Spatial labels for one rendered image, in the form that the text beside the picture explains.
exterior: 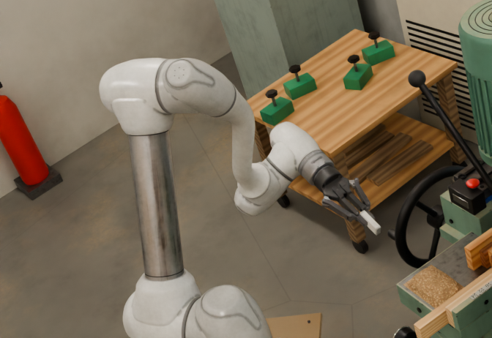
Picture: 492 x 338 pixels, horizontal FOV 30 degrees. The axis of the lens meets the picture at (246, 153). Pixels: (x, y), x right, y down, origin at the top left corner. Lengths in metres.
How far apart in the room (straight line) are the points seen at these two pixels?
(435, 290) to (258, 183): 0.72
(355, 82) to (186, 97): 1.46
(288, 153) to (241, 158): 0.20
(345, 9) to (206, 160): 0.96
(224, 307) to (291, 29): 2.12
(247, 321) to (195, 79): 0.60
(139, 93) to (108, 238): 1.99
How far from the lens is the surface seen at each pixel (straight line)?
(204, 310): 2.25
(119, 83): 2.23
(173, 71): 2.11
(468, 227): 2.22
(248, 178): 2.53
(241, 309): 2.23
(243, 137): 2.39
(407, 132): 3.83
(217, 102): 2.17
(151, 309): 2.34
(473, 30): 1.76
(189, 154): 4.44
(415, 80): 1.83
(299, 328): 2.50
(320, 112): 3.44
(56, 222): 4.39
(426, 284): 2.08
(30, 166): 4.57
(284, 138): 2.62
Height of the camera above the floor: 2.38
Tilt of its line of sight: 34 degrees down
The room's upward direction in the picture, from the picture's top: 19 degrees counter-clockwise
